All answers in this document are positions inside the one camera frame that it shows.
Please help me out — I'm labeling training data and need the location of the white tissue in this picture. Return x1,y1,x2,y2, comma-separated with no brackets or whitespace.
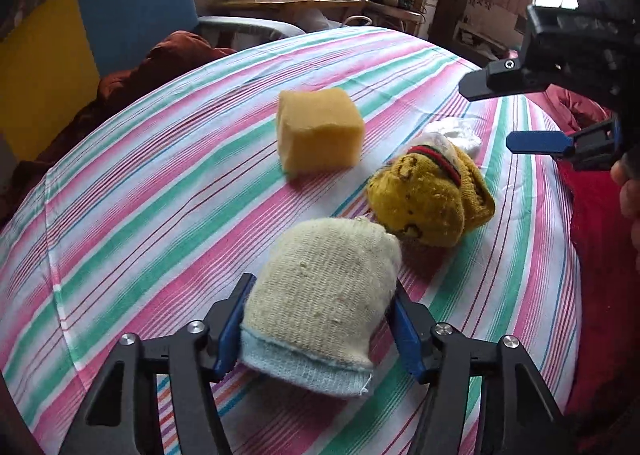
421,117,482,158

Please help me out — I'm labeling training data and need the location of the cream knitted sock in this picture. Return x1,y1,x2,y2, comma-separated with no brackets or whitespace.
240,218,401,397

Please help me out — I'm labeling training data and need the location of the person's right hand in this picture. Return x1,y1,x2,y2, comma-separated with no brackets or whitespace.
611,160,640,251

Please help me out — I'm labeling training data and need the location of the yellow knitted sock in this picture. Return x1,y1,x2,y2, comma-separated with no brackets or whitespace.
366,132,496,248

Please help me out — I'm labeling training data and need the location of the wooden side table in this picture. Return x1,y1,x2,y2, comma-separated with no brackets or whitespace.
210,0,423,24

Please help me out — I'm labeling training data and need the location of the dark red blanket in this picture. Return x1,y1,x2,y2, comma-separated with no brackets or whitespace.
1,30,235,226

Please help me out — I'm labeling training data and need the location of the grey yellow blue headboard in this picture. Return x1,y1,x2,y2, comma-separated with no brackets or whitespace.
1,0,198,160

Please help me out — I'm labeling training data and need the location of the white bed frame rail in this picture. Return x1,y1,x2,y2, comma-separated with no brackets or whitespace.
194,15,305,48

